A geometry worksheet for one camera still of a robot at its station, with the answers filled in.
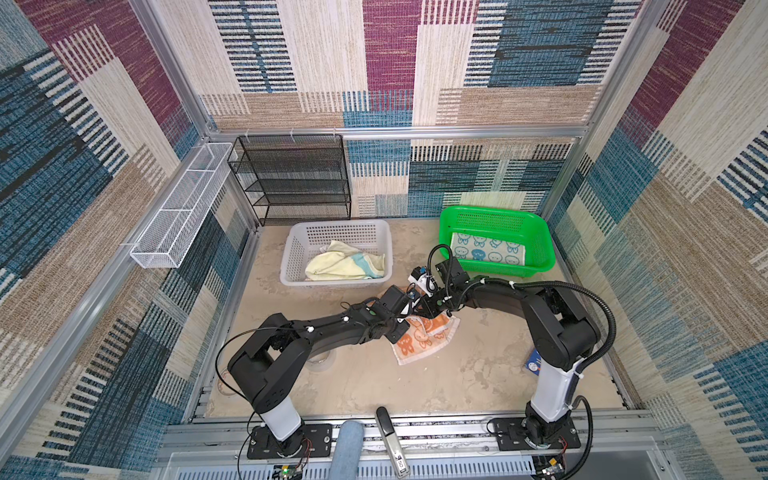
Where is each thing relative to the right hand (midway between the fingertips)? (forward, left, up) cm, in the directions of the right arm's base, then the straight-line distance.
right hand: (416, 312), depth 93 cm
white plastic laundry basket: (+29, +37, +4) cm, 47 cm away
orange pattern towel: (-7, -2, -1) cm, 8 cm away
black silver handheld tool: (-34, +8, +2) cm, 35 cm away
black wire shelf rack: (+46, +41, +17) cm, 63 cm away
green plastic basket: (+36, -38, +1) cm, 52 cm away
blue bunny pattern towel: (+25, -23, 0) cm, 34 cm away
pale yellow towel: (+17, +24, +6) cm, 30 cm away
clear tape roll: (-15, +27, +2) cm, 31 cm away
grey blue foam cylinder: (-35, +19, +1) cm, 40 cm away
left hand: (-2, +5, +2) cm, 6 cm away
